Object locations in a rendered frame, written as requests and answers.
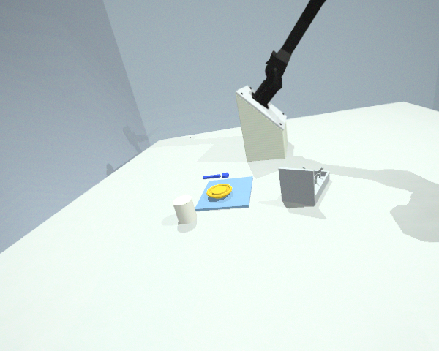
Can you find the light blue square mat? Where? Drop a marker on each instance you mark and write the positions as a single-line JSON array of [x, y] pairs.
[[238, 198]]

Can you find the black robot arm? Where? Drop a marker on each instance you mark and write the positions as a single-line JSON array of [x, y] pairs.
[[278, 61]]

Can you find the blue spoon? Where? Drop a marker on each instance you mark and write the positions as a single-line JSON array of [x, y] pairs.
[[224, 175]]

